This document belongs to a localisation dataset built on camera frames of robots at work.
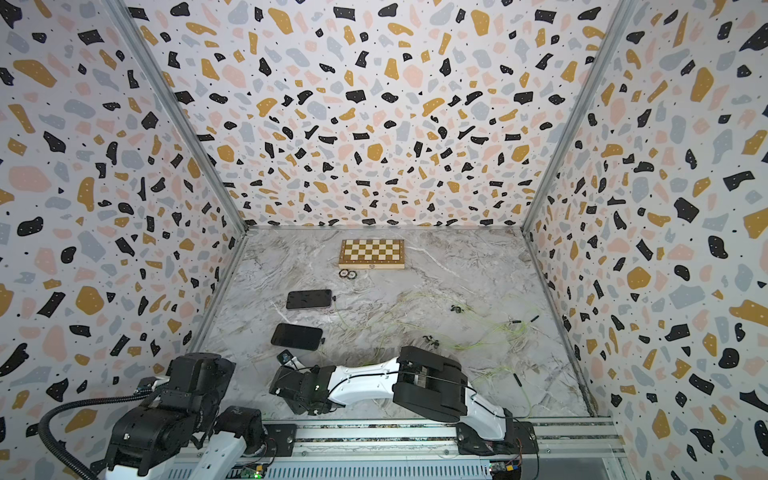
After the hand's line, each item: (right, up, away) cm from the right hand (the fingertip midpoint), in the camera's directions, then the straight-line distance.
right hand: (297, 394), depth 81 cm
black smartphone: (-4, +12, +12) cm, 17 cm away
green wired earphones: (+39, +11, +10) cm, 41 cm away
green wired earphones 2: (+64, +13, +14) cm, 66 cm away
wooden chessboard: (+17, +38, +30) cm, 51 cm away
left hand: (-11, +10, -12) cm, 19 cm away
